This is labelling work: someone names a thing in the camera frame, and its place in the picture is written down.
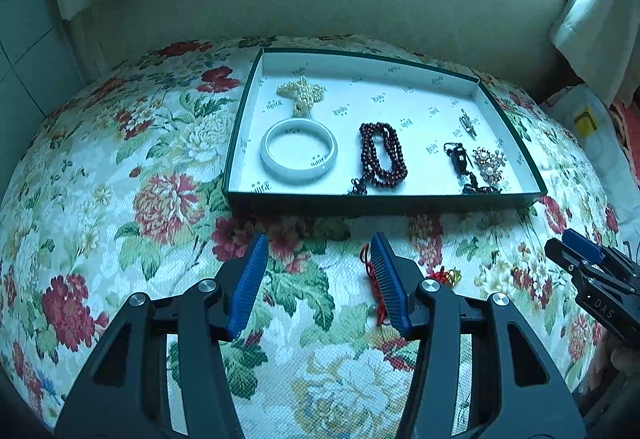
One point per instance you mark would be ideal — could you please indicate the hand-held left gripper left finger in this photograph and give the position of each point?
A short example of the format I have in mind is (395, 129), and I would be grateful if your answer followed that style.
(247, 289)

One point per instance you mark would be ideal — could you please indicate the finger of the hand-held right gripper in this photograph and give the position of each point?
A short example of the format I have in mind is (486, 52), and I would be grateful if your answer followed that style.
(582, 246)
(565, 256)

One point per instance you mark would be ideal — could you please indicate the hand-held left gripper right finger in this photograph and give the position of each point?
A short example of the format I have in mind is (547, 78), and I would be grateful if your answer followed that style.
(392, 289)

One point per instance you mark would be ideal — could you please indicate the round pearl brooch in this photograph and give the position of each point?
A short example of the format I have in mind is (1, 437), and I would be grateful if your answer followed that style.
(488, 162)

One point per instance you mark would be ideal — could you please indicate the white bangle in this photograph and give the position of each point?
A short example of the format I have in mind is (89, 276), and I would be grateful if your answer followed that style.
(300, 173)

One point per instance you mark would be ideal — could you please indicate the silver leaf brooch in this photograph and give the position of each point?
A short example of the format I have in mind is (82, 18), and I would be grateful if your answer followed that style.
(467, 124)

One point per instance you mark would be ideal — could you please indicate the green cardboard tray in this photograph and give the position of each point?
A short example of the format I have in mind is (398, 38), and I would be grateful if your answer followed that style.
(425, 94)

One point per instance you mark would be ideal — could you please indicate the pearl cross brooch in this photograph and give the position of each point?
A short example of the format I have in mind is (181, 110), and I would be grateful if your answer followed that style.
(302, 91)

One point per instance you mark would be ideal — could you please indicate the person's right hand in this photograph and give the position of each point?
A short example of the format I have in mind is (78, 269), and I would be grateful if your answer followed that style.
(622, 361)

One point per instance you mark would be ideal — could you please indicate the pink quilted blanket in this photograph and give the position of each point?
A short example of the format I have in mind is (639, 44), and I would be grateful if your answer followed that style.
(627, 129)

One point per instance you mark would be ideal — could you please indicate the pale patterned pillow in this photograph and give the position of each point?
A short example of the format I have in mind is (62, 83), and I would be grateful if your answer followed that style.
(575, 119)

